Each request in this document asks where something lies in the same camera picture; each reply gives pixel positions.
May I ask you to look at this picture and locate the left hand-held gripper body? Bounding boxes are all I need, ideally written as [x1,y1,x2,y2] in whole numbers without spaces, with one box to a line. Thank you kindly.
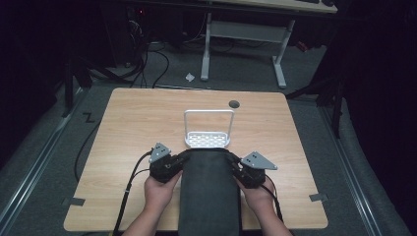
[148,141,184,184]

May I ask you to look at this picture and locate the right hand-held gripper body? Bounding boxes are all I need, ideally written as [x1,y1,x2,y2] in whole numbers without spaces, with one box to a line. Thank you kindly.
[234,150,278,190]

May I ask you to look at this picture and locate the white metal towel rack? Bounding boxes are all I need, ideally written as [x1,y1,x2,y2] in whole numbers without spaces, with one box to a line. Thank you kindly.
[183,108,236,150]

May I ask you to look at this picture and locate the dark grey towel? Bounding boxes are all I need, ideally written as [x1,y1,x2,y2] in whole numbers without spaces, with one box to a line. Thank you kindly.
[177,147,243,236]

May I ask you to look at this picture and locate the person's right hand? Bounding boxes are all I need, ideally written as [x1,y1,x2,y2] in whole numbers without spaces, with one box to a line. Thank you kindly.
[235,176,277,214]

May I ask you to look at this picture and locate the person's left hand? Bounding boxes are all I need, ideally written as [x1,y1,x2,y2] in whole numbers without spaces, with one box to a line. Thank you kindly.
[144,170,184,214]

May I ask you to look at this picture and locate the grey tape piece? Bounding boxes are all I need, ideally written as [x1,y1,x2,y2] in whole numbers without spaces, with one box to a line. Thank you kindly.
[308,193,329,203]
[61,197,87,207]

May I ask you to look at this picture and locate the black metal stand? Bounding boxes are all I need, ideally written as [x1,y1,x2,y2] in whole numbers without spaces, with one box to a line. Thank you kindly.
[284,74,346,140]
[61,54,94,119]

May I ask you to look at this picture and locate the desk with white legs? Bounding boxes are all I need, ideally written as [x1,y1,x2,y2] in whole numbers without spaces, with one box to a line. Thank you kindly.
[199,0,339,89]

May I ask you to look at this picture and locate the small red object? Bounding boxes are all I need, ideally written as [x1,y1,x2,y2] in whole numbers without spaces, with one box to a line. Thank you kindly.
[295,40,310,54]

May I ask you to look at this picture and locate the dark computer equipment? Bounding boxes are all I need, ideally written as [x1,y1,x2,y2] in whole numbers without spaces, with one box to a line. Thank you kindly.
[126,4,150,68]

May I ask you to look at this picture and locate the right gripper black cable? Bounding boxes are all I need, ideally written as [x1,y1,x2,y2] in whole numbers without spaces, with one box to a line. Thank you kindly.
[260,175,285,224]

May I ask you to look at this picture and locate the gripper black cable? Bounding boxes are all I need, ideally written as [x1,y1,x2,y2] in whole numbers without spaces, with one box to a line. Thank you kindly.
[260,175,285,224]
[112,148,155,236]

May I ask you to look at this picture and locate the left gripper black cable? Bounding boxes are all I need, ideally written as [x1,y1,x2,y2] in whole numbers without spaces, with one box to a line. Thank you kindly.
[112,148,155,236]

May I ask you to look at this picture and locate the thin black floor cable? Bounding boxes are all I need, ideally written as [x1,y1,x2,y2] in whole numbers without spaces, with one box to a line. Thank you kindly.
[73,120,102,183]

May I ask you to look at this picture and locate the black floor cables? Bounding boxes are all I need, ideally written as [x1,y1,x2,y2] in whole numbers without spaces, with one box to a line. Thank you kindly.
[128,38,171,89]

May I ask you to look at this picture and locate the metal floor rail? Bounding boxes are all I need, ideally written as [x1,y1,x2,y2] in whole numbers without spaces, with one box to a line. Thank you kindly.
[319,104,384,236]
[0,88,87,236]

